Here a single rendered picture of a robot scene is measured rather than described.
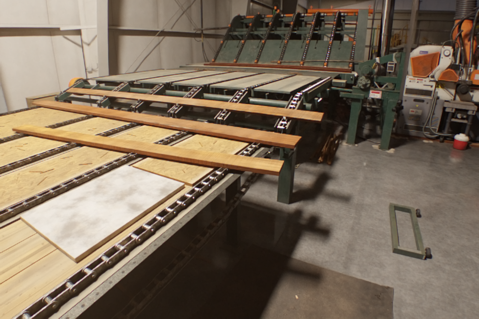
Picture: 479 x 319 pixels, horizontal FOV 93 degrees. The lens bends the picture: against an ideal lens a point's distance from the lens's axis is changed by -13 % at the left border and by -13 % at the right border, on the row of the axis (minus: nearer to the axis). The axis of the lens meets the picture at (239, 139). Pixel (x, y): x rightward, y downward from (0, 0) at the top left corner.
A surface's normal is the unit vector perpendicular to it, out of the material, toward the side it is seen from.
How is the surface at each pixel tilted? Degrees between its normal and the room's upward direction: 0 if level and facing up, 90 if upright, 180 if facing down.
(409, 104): 90
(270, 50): 46
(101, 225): 0
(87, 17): 90
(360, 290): 0
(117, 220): 0
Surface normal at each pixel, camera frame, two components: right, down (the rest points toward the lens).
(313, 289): 0.00, -0.94
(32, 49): 0.88, 0.11
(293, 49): -0.34, -0.43
